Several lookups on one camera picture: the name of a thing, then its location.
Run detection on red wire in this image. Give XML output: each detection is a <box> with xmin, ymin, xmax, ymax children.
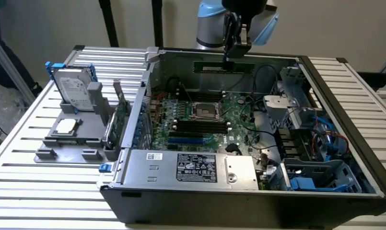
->
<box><xmin>310</xmin><ymin>133</ymin><xmax>352</xmax><ymax>158</ymax></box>

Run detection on black looped wire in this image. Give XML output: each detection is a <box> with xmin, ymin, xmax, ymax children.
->
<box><xmin>251</xmin><ymin>64</ymin><xmax>281</xmax><ymax>98</ymax></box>

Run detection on blue data wire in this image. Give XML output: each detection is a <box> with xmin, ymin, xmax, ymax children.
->
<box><xmin>310</xmin><ymin>114</ymin><xmax>337</xmax><ymax>136</ymax></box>

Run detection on black open PC case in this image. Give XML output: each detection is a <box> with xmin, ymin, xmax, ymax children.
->
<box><xmin>99</xmin><ymin>46</ymin><xmax>386</xmax><ymax>226</ymax></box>

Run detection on grey parts rack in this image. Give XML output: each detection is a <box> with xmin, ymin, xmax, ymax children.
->
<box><xmin>34</xmin><ymin>82</ymin><xmax>130</xmax><ymax>165</ymax></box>

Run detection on green motherboard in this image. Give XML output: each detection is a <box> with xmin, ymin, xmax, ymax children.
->
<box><xmin>147</xmin><ymin>92</ymin><xmax>262</xmax><ymax>155</ymax></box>

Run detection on grey case hinge handle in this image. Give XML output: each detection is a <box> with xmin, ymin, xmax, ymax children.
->
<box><xmin>145</xmin><ymin>46</ymin><xmax>167</xmax><ymax>64</ymax></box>

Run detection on black stand pole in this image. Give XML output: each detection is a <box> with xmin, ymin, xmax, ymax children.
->
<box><xmin>150</xmin><ymin>0</ymin><xmax>166</xmax><ymax>48</ymax></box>
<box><xmin>98</xmin><ymin>0</ymin><xmax>121</xmax><ymax>48</ymax></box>

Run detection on silver power supply unit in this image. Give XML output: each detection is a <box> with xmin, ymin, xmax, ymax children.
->
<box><xmin>119</xmin><ymin>149</ymin><xmax>262</xmax><ymax>192</ymax></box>

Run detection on grey disk bay cage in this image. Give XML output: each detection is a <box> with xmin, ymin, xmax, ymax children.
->
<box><xmin>279</xmin><ymin>157</ymin><xmax>364</xmax><ymax>194</ymax></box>

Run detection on green RAM stick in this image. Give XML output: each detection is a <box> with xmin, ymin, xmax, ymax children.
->
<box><xmin>193</xmin><ymin>60</ymin><xmax>257</xmax><ymax>75</ymax></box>

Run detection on black RAM slot bank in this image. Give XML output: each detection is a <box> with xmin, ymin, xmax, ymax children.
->
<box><xmin>178</xmin><ymin>89</ymin><xmax>226</xmax><ymax>103</ymax></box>
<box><xmin>171</xmin><ymin>119</ymin><xmax>231</xmax><ymax>134</ymax></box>

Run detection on green graphics card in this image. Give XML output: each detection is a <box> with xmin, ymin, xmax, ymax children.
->
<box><xmin>103</xmin><ymin>78</ymin><xmax>133</xmax><ymax>150</ymax></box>

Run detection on hard disk with blue bracket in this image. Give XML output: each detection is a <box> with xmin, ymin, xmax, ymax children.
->
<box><xmin>45</xmin><ymin>61</ymin><xmax>101</xmax><ymax>113</ymax></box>

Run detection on silver CPU socket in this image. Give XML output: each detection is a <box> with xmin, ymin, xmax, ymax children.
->
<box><xmin>189</xmin><ymin>101</ymin><xmax>226</xmax><ymax>120</ymax></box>

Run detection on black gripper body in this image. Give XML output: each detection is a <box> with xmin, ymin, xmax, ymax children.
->
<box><xmin>221</xmin><ymin>0</ymin><xmax>267</xmax><ymax>24</ymax></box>

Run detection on silver CPU chip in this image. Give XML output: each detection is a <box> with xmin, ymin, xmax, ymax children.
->
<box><xmin>55</xmin><ymin>119</ymin><xmax>78</xmax><ymax>134</ymax></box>

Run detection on aluminium frame profile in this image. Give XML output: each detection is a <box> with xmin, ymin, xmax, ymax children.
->
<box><xmin>0</xmin><ymin>28</ymin><xmax>38</xmax><ymax>103</ymax></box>

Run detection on blue expansion slot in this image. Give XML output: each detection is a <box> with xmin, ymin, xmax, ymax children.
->
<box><xmin>167</xmin><ymin>137</ymin><xmax>205</xmax><ymax>146</ymax></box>

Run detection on silver drive bracket assembly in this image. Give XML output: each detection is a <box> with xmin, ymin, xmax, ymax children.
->
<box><xmin>262</xmin><ymin>66</ymin><xmax>325</xmax><ymax>130</ymax></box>

